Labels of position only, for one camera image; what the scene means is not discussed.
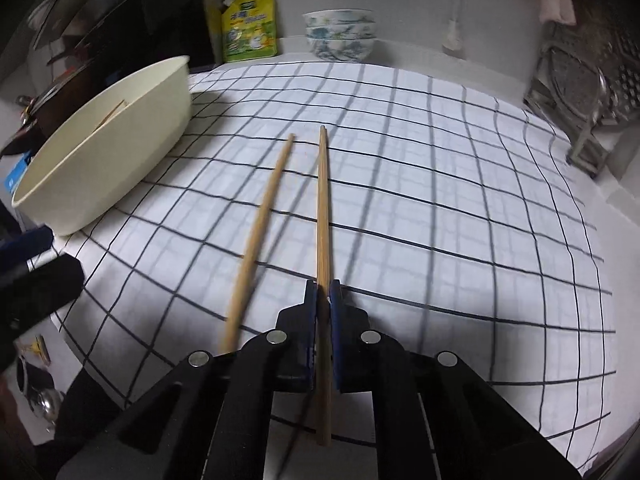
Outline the blue patterned ceramic bowl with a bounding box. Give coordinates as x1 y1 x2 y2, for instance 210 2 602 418
306 34 377 64
302 8 377 38

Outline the white cable with plug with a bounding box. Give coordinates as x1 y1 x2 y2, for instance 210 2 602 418
442 0 469 54

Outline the blue box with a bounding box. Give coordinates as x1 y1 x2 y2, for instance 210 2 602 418
0 152 32 194

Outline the white black checked cloth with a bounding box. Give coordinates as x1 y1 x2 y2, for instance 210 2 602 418
52 61 618 480

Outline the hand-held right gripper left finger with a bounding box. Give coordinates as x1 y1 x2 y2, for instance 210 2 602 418
55 280 321 480

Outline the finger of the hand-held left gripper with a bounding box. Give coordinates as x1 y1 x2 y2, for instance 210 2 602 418
0 255 85 337
0 226 54 279

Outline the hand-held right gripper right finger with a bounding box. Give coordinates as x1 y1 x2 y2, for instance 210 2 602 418
327 280 583 480

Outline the cream plastic basin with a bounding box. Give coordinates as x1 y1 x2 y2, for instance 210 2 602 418
11 56 193 236

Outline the dark cooking pot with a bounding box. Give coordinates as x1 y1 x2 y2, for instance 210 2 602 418
0 57 106 157

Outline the wooden chopstick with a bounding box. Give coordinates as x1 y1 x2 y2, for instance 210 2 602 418
220 133 296 358
315 126 333 449
97 100 127 132

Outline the shiny metal pot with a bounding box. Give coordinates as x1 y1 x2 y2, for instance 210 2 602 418
15 352 63 428

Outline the yellow green detergent pouch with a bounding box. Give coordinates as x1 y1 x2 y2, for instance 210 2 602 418
221 0 279 64

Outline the metal rack stand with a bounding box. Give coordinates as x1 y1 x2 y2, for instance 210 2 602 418
522 35 626 179

